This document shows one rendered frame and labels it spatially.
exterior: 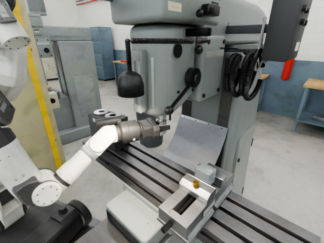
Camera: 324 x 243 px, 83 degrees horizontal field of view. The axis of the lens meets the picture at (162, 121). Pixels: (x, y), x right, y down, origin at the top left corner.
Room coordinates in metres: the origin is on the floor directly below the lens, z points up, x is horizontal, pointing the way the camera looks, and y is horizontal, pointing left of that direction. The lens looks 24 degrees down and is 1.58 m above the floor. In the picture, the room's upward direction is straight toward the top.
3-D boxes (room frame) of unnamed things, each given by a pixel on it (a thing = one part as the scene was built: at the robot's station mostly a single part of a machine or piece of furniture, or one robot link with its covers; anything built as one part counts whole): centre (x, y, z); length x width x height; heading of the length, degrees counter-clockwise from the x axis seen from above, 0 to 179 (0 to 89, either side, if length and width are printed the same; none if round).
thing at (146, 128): (0.69, 0.09, 1.24); 0.13 x 0.12 x 0.10; 24
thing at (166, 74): (0.73, 0.00, 1.47); 0.21 x 0.19 x 0.32; 48
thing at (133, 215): (0.72, 0.00, 0.85); 0.50 x 0.35 x 0.12; 138
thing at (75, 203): (0.89, 0.57, 0.50); 0.20 x 0.05 x 0.20; 65
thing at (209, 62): (0.87, -0.13, 1.47); 0.24 x 0.19 x 0.26; 48
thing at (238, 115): (1.18, -0.41, 0.78); 0.50 x 0.46 x 1.56; 138
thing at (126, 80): (0.49, 0.08, 1.48); 0.07 x 0.07 x 0.06
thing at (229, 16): (1.10, -0.33, 1.66); 0.80 x 0.23 x 0.20; 138
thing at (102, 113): (1.01, 0.32, 1.09); 0.22 x 0.12 x 0.20; 55
